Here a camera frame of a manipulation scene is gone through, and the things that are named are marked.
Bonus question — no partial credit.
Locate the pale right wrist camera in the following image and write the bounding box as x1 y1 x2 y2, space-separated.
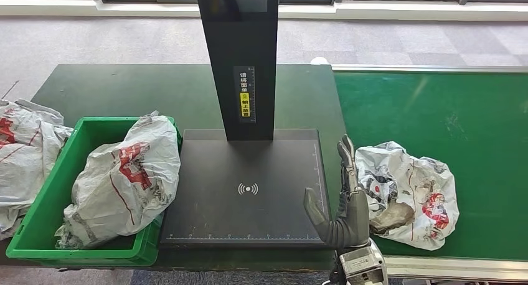
338 246 384 285

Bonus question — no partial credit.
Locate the dark green table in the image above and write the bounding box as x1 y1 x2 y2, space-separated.
0 63 375 273

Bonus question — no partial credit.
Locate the white red-printed bag pile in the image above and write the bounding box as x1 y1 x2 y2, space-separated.
0 99 75 241

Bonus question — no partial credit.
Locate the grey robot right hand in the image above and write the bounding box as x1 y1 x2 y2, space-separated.
303 134 371 251

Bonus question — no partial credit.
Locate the black inbound scanner machine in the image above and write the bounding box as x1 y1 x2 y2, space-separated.
159 0 332 250

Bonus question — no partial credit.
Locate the black yellow label sticker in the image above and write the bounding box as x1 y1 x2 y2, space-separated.
233 65 257 124

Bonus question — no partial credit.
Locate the thin dark rod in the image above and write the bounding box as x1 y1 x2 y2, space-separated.
1 80 21 101

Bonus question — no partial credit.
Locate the green plastic crate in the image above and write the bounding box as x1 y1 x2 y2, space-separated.
6 116 184 269

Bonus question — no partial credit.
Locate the white parcel bag brown patch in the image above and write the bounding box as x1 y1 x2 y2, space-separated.
354 141 460 252

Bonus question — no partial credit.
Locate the green conveyor belt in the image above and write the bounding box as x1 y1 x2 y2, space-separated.
333 70 528 262

